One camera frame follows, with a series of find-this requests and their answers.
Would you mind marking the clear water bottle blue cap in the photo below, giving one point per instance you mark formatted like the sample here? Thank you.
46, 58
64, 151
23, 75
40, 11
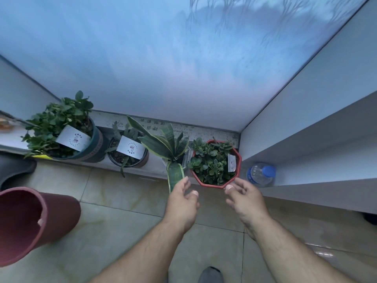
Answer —
260, 175

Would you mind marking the dark grey plastic stool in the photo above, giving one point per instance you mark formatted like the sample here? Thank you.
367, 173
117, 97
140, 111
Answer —
14, 172

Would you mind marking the spiky green cactus plant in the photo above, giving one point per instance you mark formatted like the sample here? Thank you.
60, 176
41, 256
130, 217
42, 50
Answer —
125, 135

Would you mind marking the person's left forearm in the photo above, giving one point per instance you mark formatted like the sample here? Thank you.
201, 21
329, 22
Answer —
141, 256

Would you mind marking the white shelf unit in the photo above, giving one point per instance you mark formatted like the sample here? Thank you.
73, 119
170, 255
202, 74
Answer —
318, 150

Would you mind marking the person's right hand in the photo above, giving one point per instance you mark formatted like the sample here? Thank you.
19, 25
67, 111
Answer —
249, 204

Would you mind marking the large bushy green plant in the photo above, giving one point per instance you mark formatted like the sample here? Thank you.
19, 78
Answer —
53, 120

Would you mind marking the maroon plastic bucket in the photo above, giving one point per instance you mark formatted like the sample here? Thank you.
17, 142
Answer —
26, 221

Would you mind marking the dark round plant pot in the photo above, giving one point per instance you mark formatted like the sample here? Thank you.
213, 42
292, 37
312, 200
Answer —
143, 161

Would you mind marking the white label card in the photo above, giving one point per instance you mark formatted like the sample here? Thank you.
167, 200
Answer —
73, 139
131, 147

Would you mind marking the large teal plant pot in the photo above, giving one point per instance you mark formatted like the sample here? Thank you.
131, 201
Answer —
92, 147

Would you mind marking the person's right forearm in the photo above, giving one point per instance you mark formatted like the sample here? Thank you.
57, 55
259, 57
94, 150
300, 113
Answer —
291, 256

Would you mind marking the striped snake plant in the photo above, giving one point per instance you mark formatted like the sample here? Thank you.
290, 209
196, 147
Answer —
165, 144

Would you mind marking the small white plant label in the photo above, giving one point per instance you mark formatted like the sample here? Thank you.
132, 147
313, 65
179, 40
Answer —
232, 162

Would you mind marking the person's right thumb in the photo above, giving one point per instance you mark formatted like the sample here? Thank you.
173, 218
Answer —
230, 195

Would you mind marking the speckled stone window sill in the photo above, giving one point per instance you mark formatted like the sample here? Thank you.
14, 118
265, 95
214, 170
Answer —
203, 133

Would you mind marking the person's grey shoe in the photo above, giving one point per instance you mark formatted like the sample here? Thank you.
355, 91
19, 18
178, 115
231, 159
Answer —
209, 276

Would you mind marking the person's left hand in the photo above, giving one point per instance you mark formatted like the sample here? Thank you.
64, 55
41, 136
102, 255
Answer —
180, 207

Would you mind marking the frosted window pane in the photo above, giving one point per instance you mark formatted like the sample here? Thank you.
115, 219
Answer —
165, 55

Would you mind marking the person's left thumb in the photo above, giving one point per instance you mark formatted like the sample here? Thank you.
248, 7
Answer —
193, 196

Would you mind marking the clear glass plant pot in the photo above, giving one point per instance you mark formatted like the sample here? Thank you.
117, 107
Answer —
185, 160

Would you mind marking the red octagonal plant pot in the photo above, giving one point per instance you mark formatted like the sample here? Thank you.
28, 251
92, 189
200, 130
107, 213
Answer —
213, 185

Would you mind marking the small-leaved green succulent plant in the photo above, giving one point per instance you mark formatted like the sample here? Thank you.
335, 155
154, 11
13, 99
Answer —
210, 162

